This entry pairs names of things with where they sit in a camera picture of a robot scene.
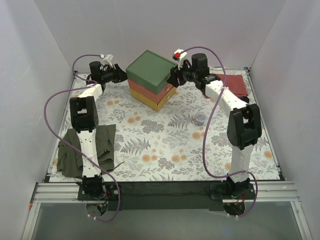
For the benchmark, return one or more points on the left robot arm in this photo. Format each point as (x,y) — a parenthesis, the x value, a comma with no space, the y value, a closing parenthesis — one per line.
(84,119)

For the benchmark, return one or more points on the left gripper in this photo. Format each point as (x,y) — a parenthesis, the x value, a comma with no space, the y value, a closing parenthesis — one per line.
(116,74)

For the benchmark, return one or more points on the olive green folded cloth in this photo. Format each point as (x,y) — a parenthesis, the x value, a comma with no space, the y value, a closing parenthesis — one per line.
(69,161)

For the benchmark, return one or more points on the red folded cloth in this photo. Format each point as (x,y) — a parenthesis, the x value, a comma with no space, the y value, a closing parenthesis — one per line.
(236,85)

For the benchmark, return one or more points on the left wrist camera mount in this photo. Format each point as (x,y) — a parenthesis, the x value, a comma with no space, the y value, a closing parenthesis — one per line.
(107,59)

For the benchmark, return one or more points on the aluminium frame rail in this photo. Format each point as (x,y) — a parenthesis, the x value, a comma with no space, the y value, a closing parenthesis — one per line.
(159,210)

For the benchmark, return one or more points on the pink drawer box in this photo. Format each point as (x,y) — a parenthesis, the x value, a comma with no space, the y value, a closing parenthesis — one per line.
(156,98)

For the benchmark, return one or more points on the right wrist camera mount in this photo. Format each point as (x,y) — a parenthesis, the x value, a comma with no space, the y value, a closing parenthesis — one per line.
(179,56)

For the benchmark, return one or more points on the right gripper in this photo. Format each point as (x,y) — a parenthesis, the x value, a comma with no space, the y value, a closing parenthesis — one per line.
(178,75)

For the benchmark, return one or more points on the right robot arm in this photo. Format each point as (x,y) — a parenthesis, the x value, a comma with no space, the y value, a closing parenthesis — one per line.
(244,120)

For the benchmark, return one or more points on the yellow bottom drawer box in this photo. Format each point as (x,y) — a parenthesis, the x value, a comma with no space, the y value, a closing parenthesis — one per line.
(155,106)

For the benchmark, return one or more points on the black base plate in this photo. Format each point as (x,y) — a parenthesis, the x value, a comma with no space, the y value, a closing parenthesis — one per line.
(173,195)

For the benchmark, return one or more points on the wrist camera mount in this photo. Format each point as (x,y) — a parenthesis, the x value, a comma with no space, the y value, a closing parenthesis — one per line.
(107,59)
(179,56)

